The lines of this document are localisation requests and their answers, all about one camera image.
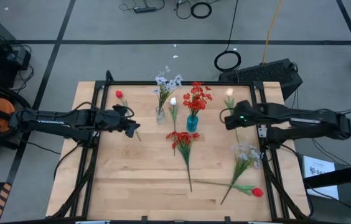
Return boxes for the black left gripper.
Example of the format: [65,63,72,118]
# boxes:
[94,105,141,139]

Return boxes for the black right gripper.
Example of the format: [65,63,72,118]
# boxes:
[223,100,262,131]

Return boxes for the peach artificial tulip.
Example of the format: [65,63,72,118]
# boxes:
[224,88,241,144]

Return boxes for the red artificial tulip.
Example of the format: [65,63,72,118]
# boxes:
[115,90,143,142]

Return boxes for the red artificial flower bunch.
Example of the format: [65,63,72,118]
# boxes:
[165,130,200,193]
[182,82,213,125]

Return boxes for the white artificial tulip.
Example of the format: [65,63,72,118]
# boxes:
[168,96,180,157]

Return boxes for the white artificial flower bunch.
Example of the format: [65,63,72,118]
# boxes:
[152,65,184,122]
[220,141,262,206]

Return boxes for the green stem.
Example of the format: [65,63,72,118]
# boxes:
[192,179,264,198]

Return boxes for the clear glass vase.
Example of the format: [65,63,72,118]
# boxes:
[155,106,167,126]

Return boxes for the teal textured glass vase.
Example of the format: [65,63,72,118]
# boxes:
[186,114,199,134]

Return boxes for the white paper sign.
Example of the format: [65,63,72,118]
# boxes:
[302,155,340,200]

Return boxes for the black metal beam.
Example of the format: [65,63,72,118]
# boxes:
[302,161,351,189]

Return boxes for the black power strip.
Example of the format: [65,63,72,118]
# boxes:
[133,6,158,14]

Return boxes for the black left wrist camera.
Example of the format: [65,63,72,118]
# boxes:
[113,105,129,117]

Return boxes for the white plate on frame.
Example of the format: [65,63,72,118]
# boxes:
[257,124,268,139]

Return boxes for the black aluminium table frame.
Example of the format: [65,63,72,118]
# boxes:
[50,70,309,220]

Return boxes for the black hanging cable with coil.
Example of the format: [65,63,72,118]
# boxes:
[213,0,243,73]

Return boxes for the yellow hanging cable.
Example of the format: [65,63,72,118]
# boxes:
[261,0,284,65]

